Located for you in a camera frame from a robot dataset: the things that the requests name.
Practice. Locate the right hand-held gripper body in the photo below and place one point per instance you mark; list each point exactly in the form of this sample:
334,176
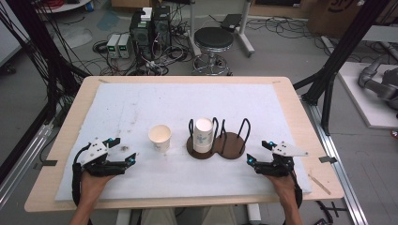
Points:
287,150

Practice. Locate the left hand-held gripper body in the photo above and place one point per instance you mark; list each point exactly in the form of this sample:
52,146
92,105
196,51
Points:
94,152

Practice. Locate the white paper cup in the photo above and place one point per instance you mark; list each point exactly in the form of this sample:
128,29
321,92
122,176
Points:
160,137

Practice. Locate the person's left hand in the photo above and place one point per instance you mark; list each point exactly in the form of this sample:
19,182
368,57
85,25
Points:
90,187

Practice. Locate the person's right hand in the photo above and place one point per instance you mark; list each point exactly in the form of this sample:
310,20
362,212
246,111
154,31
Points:
286,189

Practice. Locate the black tape piece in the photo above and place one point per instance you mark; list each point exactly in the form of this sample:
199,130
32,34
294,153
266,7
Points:
49,162
328,159

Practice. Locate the thin wooden stick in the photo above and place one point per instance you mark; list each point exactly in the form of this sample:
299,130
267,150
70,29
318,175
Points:
319,184

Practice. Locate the white table leg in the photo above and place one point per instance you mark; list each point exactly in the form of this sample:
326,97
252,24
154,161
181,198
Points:
123,217
254,213

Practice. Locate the white foam mat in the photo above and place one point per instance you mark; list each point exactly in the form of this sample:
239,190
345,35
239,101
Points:
156,103

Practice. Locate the person's left leg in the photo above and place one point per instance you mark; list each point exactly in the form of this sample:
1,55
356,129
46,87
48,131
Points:
156,217

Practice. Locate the person's leg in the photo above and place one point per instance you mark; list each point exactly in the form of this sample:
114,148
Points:
156,217
219,216

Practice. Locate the person's right leg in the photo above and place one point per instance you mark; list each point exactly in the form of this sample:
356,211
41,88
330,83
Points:
219,216

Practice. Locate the white floor board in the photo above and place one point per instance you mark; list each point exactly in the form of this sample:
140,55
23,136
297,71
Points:
366,103

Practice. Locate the grey power supply unit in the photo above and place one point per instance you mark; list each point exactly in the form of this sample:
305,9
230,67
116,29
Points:
124,46
113,46

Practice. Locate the black computer tower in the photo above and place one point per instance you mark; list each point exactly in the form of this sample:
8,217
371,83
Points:
162,26
141,34

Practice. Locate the black round stool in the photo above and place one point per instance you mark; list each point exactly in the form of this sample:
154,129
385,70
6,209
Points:
213,37

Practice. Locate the flat black device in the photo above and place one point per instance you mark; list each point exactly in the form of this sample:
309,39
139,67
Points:
231,22

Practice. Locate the small white box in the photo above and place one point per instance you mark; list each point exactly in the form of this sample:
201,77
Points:
146,14

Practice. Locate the blue tape roll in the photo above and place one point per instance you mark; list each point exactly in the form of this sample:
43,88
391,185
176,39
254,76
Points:
89,6

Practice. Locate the white panel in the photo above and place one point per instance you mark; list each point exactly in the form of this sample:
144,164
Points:
9,37

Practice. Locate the round white table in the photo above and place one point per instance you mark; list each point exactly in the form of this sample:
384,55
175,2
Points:
67,7

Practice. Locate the brown cardboard box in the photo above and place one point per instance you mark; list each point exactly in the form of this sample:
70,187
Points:
341,15

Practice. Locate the aluminium rail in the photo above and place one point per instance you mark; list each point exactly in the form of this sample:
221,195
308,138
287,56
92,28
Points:
25,159
338,175

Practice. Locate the white metal stand frame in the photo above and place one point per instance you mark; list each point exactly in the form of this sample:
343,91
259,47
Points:
244,34

